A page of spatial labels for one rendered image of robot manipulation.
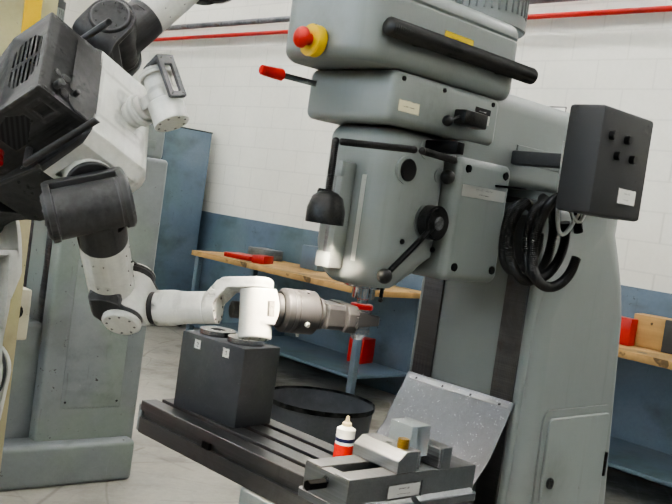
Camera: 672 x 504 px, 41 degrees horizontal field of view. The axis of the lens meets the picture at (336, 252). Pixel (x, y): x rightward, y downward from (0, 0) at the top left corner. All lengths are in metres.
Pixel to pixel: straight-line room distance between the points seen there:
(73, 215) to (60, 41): 0.33
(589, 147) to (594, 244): 0.43
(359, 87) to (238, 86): 7.58
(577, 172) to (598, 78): 4.78
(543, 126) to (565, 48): 4.68
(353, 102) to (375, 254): 0.30
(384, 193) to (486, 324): 0.51
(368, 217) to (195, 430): 0.68
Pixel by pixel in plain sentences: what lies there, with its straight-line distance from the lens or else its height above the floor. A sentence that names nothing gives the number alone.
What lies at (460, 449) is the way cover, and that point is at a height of 0.96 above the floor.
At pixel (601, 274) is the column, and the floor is 1.39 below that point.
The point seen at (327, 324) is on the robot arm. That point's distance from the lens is 1.80.
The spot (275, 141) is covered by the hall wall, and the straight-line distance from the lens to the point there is 8.74.
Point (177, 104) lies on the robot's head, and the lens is 1.71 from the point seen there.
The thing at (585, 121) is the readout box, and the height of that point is 1.69.
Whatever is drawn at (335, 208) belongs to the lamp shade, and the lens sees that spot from 1.65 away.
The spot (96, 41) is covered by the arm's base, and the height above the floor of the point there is 1.71.
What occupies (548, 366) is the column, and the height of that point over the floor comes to 1.17.
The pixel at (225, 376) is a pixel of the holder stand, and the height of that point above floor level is 1.03.
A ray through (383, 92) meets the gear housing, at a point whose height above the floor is 1.68.
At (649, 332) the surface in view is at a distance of 5.64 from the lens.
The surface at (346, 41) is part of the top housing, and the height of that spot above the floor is 1.76.
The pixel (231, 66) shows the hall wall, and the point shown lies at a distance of 9.48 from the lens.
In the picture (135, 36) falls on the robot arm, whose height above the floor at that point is 1.74.
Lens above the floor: 1.46
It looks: 3 degrees down
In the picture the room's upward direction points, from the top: 8 degrees clockwise
